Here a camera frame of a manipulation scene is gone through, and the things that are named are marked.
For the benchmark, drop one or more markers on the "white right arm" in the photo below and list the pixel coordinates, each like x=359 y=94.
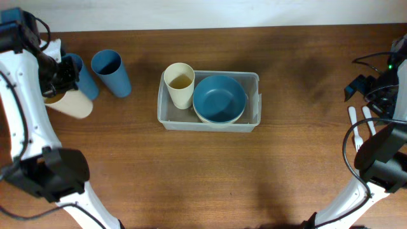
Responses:
x=371 y=147

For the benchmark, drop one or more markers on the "blue bowl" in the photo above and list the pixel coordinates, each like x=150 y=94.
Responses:
x=219 y=98

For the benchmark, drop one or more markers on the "blue cup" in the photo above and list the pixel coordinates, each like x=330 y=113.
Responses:
x=109 y=67
x=86 y=83

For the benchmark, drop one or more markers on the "cream bowl back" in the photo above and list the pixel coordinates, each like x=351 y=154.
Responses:
x=204 y=120

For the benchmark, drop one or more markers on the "cream bowl front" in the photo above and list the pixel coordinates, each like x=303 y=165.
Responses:
x=219 y=125

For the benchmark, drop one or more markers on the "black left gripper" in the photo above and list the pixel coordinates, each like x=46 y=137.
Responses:
x=52 y=90

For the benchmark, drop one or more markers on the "cream bowl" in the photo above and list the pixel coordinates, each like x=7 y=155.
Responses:
x=204 y=120
x=219 y=125

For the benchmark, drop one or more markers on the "cream cup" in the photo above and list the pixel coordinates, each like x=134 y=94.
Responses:
x=180 y=81
x=72 y=103

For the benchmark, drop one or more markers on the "clear plastic container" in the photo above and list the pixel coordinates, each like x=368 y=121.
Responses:
x=173 y=118

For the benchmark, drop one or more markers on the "left arm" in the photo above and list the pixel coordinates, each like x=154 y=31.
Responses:
x=32 y=70

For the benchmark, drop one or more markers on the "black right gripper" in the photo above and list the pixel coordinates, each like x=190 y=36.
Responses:
x=361 y=84

